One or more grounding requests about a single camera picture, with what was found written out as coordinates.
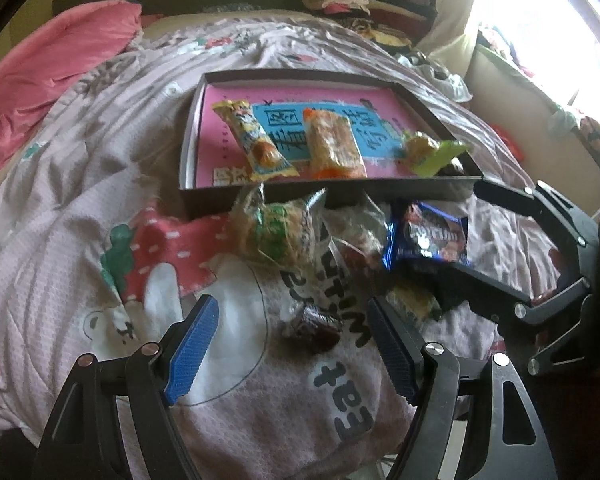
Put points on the pink quilt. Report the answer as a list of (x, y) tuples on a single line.
[(45, 70)]

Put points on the clothes on window sill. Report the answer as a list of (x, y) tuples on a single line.
[(565, 120)]

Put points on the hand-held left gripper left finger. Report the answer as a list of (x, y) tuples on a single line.
[(190, 350)]

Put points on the bright window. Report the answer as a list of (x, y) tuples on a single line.
[(545, 5)]

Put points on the pink book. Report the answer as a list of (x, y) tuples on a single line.
[(215, 150)]

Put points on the clear red-print snack packet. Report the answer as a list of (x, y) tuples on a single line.
[(360, 240)]

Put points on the long yellow snack packet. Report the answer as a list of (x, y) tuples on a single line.
[(252, 140)]

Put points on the red plastic bag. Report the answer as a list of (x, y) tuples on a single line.
[(511, 142)]

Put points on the white plastic bag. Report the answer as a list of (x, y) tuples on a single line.
[(445, 77)]

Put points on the small yellowish cake packet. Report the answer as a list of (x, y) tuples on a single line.
[(415, 305)]

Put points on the cream curtain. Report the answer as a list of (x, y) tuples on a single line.
[(455, 15)]

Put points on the dark cardboard box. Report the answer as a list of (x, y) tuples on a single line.
[(210, 202)]

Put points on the small dark brown candy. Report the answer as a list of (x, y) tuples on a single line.
[(315, 330)]

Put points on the orange snack packet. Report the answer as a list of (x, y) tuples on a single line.
[(335, 145)]

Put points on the clear green-label cake packet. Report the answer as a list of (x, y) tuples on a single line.
[(275, 232)]

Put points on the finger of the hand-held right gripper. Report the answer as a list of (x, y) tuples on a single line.
[(490, 292), (510, 195)]

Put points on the green candy packet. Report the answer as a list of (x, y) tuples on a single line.
[(425, 152)]

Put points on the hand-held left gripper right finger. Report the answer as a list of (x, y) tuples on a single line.
[(392, 350)]

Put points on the blue cookie packet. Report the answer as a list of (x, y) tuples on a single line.
[(430, 237)]

